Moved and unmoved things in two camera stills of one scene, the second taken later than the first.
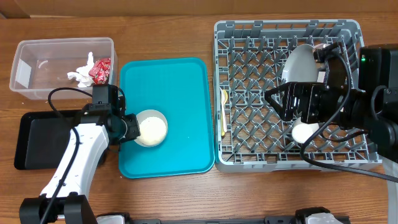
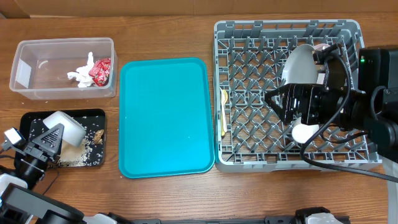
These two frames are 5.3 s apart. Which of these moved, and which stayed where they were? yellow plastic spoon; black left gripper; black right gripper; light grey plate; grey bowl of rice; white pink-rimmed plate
Moved: grey bowl of rice; black left gripper
Stayed: black right gripper; white pink-rimmed plate; yellow plastic spoon; light grey plate
